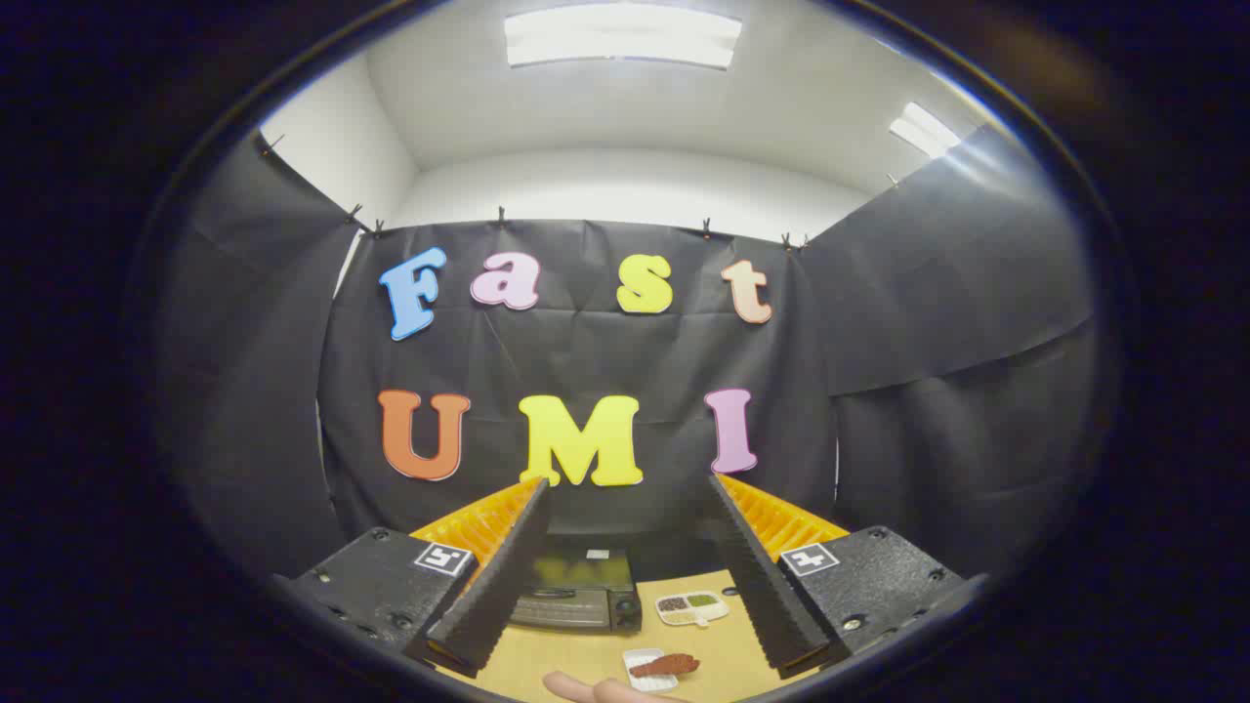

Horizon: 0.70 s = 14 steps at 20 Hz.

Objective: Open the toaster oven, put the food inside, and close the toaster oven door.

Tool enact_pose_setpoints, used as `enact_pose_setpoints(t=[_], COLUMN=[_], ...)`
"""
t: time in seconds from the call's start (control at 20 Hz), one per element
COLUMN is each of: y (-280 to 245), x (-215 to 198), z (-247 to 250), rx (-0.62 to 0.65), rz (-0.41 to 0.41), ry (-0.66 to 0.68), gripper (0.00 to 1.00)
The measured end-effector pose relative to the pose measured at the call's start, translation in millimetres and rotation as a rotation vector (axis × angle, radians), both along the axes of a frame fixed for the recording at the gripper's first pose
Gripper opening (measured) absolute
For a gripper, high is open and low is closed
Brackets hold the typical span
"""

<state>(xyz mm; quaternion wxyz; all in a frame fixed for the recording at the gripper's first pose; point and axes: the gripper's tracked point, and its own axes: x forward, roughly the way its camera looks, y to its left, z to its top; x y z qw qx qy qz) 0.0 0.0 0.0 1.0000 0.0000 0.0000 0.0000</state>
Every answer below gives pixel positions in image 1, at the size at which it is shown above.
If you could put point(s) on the small ceiling light panel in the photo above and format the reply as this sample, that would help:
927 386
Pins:
924 129

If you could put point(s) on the large ceiling light panel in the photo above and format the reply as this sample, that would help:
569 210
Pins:
622 35

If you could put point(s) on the pile of pale beans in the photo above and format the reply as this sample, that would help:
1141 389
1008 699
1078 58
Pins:
681 617

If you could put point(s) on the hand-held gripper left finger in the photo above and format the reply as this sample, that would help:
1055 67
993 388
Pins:
498 576

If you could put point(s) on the small white ribbed tray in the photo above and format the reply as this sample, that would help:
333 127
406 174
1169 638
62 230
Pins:
640 683

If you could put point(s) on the pile of green beans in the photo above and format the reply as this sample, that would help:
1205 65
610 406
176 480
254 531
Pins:
702 599

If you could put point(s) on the red meat slice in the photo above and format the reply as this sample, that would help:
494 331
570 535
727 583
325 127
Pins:
669 665

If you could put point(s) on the white divided plate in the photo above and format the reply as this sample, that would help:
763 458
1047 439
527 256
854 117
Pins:
721 611

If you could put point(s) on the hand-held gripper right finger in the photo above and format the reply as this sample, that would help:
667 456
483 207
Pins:
762 576

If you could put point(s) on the black toaster oven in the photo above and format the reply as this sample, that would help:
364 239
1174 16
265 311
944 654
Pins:
576 605

